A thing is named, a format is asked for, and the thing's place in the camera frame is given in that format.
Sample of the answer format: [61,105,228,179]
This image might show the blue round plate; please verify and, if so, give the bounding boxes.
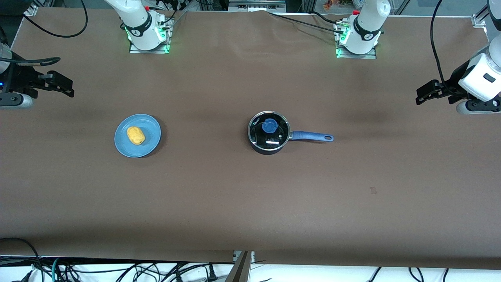
[114,114,162,158]

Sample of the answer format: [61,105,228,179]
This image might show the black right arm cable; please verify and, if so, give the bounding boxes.
[0,0,88,66]

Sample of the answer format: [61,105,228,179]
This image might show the yellow potato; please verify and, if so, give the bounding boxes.
[126,125,146,146]

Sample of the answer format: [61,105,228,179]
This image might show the orange cluttered objects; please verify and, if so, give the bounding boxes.
[323,0,355,11]

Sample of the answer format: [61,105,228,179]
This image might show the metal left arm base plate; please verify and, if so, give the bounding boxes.
[335,20,377,60]

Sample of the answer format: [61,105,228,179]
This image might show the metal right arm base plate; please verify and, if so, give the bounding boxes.
[129,15,171,54]

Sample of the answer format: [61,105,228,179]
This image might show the glass lid with blue knob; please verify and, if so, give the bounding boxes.
[249,111,291,151]

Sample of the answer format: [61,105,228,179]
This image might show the black cable on table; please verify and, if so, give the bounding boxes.
[268,12,347,35]
[309,11,345,25]

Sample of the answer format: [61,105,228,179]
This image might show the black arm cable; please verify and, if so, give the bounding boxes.
[0,0,88,66]
[430,0,456,96]

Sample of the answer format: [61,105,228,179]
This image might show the dark pot with blue handle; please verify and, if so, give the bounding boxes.
[248,111,334,155]

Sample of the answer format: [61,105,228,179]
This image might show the black looping floor cable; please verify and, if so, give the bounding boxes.
[0,237,44,282]

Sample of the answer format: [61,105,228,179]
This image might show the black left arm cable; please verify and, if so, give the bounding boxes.
[430,0,456,96]

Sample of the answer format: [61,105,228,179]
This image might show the grey metal frame post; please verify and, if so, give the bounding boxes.
[225,251,255,282]

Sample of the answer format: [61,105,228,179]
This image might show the aluminium profile rail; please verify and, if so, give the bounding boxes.
[228,0,287,12]

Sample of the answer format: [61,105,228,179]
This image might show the black base connector cable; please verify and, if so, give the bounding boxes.
[160,0,187,30]

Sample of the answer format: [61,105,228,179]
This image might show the brown table cover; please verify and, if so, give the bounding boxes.
[0,7,501,270]

